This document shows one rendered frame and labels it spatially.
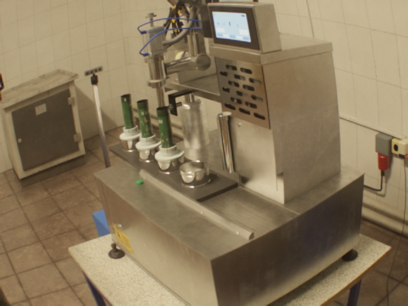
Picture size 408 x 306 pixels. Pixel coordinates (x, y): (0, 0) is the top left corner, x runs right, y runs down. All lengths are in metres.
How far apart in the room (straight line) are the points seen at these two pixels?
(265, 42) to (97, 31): 4.00
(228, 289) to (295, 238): 0.19
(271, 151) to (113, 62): 4.04
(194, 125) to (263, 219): 0.47
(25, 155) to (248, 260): 3.29
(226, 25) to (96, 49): 3.92
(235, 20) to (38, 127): 3.23
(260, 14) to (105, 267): 0.88
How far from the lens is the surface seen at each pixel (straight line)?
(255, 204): 1.14
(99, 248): 1.60
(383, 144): 2.62
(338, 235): 1.25
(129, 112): 1.48
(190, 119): 1.46
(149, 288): 1.37
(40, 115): 4.11
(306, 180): 1.16
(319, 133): 1.16
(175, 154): 1.32
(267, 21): 1.00
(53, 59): 4.79
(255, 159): 1.13
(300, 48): 1.07
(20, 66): 4.70
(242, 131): 1.13
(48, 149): 4.20
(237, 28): 1.04
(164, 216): 1.15
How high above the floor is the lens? 1.56
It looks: 21 degrees down
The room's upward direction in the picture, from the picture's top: 8 degrees counter-clockwise
